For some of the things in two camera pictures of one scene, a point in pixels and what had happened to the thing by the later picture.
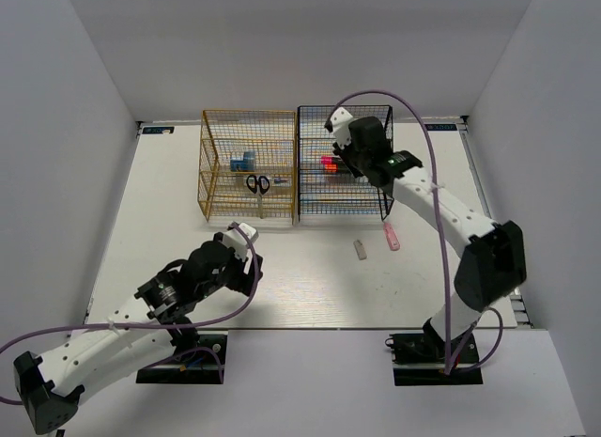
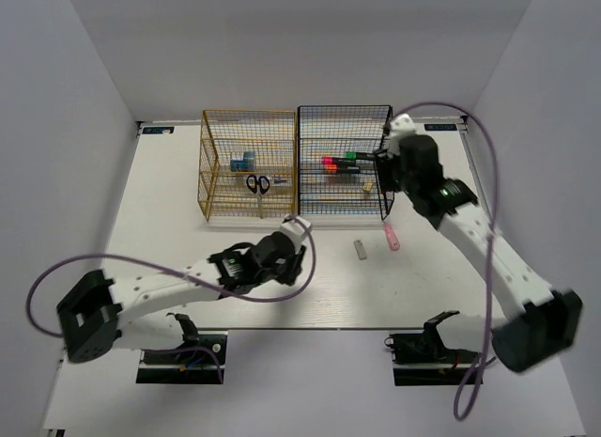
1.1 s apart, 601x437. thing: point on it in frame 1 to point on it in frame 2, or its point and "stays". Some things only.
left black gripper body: [234, 276] to [287, 273]
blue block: [248, 163] stays
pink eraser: [391, 237] stays
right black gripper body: [354, 161] to [390, 174]
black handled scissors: [258, 186] stays
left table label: [158, 130] stays
